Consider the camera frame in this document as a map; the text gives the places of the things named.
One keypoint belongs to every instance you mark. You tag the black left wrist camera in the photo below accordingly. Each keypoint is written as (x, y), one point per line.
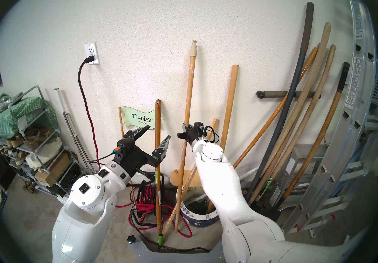
(127, 146)

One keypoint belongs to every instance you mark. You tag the cork wedge sandal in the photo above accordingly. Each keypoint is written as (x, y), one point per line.
(11, 142)

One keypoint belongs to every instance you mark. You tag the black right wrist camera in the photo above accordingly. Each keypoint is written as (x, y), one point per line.
(199, 126)

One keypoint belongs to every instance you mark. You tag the white wall outlet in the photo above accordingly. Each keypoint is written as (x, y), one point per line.
(92, 47)

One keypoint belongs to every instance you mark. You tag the plain light wooden dowel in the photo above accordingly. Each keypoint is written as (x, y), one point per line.
(231, 94)

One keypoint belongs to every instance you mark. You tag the black shoe box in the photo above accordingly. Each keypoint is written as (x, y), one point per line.
(66, 181)

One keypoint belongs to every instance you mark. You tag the cream fabric bag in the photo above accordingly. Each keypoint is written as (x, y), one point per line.
(44, 151)

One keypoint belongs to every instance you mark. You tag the thin metal rod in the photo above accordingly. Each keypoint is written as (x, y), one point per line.
(75, 138)

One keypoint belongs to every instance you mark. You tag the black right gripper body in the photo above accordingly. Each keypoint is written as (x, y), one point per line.
(195, 138)

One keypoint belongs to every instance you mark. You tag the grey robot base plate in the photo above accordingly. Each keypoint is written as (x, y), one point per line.
(180, 258)

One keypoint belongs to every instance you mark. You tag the aluminium extension ladder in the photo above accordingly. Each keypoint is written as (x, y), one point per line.
(354, 88)

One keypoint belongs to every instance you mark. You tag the silver glitter shoe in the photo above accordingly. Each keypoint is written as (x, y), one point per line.
(10, 100)

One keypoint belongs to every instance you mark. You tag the grey metal shoe rack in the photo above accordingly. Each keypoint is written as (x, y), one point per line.
(21, 123)

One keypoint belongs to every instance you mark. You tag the white pipe and metal rods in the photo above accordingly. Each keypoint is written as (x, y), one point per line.
(63, 107)

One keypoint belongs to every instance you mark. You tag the grey metal step stool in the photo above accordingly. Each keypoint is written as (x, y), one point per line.
(307, 151)

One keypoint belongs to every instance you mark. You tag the paint-spattered pole with threaded tip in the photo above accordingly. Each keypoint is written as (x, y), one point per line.
(189, 88)

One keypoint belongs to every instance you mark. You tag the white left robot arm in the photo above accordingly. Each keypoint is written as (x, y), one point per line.
(85, 194)

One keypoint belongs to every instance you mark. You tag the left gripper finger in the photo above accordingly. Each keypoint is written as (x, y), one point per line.
(135, 132)
(162, 148)

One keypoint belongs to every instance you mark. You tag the long white pipe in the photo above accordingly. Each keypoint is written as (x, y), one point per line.
(248, 173)

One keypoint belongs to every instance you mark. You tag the blue floral ceramic pot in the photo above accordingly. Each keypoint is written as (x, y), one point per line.
(196, 221)

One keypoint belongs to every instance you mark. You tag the thin square wooden stick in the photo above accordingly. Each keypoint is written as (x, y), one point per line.
(187, 182)

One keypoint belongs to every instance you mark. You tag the brown cardboard box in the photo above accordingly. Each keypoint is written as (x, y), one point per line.
(50, 172)

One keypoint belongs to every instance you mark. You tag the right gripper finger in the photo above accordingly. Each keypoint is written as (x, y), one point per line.
(183, 135)
(187, 127)

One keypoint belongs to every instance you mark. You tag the Dunbar Drive flag sign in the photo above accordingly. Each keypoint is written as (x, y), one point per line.
(138, 117)

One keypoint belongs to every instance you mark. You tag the light wooden board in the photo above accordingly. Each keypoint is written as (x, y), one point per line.
(175, 176)

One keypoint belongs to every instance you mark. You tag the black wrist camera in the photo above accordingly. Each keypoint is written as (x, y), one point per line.
(127, 146)
(199, 126)

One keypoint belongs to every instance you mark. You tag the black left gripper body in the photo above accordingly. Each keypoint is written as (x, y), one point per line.
(138, 160)

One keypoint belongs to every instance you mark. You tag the black star knob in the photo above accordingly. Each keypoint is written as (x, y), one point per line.
(131, 239)

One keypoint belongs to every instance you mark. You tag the green checkered cloth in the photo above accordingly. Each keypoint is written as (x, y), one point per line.
(26, 106)

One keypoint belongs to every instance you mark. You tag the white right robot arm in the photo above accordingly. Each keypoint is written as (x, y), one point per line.
(224, 194)

